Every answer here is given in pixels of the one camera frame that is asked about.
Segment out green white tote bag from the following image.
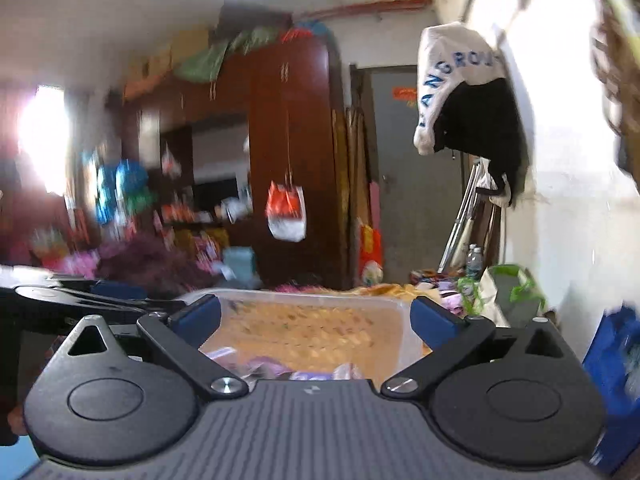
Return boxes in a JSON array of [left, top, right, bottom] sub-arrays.
[[457, 264, 548, 328]]

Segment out orange white plastic bag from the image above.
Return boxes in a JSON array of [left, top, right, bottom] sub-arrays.
[[265, 182, 307, 243]]

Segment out grey door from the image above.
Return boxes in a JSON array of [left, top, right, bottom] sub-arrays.
[[370, 67, 468, 283]]

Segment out brown hanging bag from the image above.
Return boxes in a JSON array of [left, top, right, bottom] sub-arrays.
[[591, 0, 639, 181]]

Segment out white plastic laundry basket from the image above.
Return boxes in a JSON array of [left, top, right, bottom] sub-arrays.
[[181, 288, 425, 385]]

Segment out dark red wooden wardrobe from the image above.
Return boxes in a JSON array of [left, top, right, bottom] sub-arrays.
[[117, 36, 348, 288]]

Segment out yellow blanket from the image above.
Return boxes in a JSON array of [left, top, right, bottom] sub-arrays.
[[345, 283, 442, 304]]

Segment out blue shopping bag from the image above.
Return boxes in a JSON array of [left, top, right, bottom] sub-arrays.
[[582, 306, 639, 474]]

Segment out purple D3 medicine box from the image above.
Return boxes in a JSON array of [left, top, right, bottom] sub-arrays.
[[205, 347, 363, 387]]

